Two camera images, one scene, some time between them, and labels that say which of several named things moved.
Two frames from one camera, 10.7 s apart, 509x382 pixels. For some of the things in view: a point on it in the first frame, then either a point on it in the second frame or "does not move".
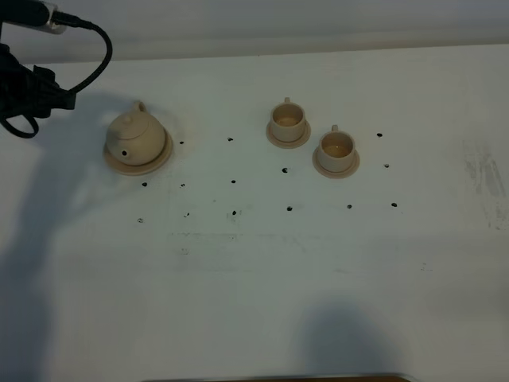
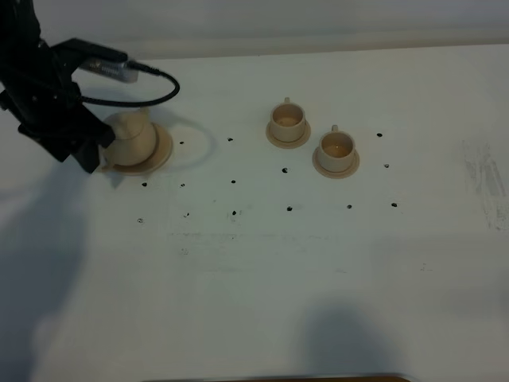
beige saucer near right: (317, 165) does not move
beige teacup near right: (337, 150) does not move
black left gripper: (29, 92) to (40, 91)
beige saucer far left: (289, 145) does not move
